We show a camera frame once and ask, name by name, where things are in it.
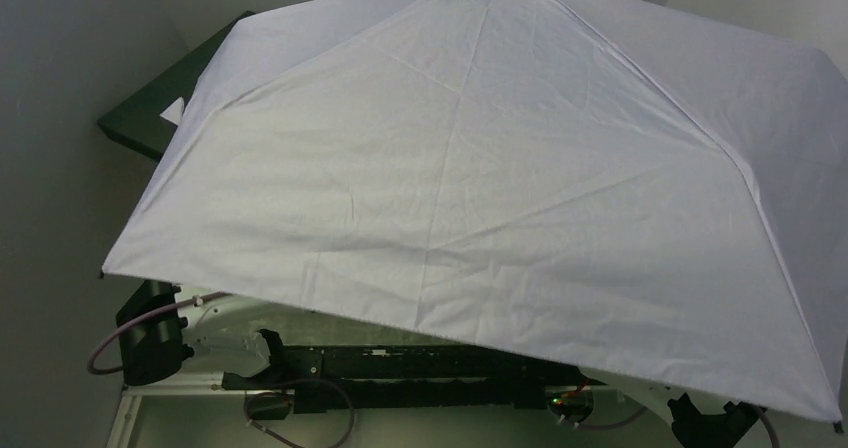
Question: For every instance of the purple umbrella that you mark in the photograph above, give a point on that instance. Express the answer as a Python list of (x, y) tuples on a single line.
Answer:
[(609, 184)]

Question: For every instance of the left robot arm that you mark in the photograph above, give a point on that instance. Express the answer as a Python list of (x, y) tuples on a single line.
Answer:
[(198, 334)]

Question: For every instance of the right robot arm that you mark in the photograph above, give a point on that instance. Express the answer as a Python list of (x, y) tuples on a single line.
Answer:
[(696, 418)]

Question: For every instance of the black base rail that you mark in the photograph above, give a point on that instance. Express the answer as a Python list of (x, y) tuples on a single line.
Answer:
[(399, 376)]

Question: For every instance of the dark network switch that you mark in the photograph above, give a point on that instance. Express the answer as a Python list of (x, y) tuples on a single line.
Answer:
[(137, 122)]

